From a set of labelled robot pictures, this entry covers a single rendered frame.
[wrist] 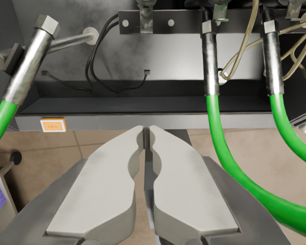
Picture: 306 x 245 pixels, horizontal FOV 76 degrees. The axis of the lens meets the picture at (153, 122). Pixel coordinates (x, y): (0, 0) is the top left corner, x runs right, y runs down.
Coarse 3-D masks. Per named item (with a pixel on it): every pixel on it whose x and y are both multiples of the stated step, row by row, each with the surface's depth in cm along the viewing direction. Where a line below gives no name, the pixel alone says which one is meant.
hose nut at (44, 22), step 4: (40, 16) 20; (44, 16) 20; (48, 16) 20; (36, 20) 20; (40, 20) 20; (44, 20) 20; (48, 20) 20; (52, 20) 20; (36, 24) 20; (40, 24) 20; (44, 24) 20; (48, 24) 20; (52, 24) 20; (56, 24) 21; (36, 28) 20; (40, 28) 20; (44, 28) 20; (48, 28) 20; (52, 28) 20; (56, 28) 21; (60, 28) 22; (48, 32) 20; (52, 32) 20; (56, 32) 21; (52, 36) 21; (56, 36) 22
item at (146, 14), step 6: (138, 6) 21; (150, 6) 21; (144, 12) 21; (150, 12) 21; (144, 18) 22; (150, 18) 22; (144, 24) 22; (150, 24) 22; (144, 30) 22; (150, 30) 22
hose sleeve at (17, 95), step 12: (36, 36) 20; (48, 36) 20; (36, 48) 20; (48, 48) 21; (24, 60) 19; (36, 60) 20; (24, 72) 19; (36, 72) 20; (12, 84) 19; (24, 84) 19; (12, 96) 19; (24, 96) 20
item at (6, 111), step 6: (6, 102) 19; (0, 108) 19; (6, 108) 19; (12, 108) 19; (0, 114) 18; (6, 114) 19; (12, 114) 19; (0, 120) 18; (6, 120) 19; (0, 126) 18; (6, 126) 19; (0, 132) 18; (0, 138) 19
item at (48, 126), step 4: (64, 120) 45; (44, 124) 44; (48, 124) 44; (52, 124) 44; (56, 124) 44; (60, 124) 44; (44, 128) 45; (48, 128) 45; (52, 128) 45; (56, 128) 45; (60, 128) 45
